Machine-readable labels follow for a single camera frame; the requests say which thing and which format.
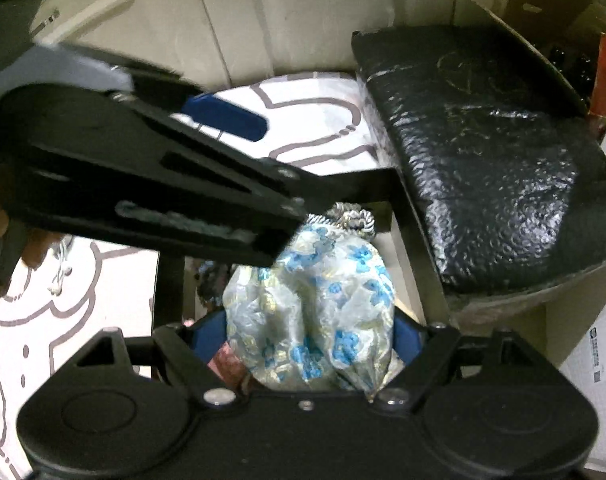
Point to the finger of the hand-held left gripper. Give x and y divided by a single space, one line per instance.
228 117
133 160

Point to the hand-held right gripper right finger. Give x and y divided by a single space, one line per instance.
407 338

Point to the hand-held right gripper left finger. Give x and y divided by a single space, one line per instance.
210 337

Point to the purple blue crochet pouch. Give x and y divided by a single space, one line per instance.
210 280

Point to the black cardboard box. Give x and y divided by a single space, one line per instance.
418 260

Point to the blue floral satin pouch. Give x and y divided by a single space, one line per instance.
308 300

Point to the printed cartoon bed sheet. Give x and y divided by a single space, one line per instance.
303 125

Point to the beige wardrobe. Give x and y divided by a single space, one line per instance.
283 15

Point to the white labelled carton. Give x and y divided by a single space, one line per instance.
593 340

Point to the black wrapped bundle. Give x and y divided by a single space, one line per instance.
483 160

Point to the brown cardboard box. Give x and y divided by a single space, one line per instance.
543 5

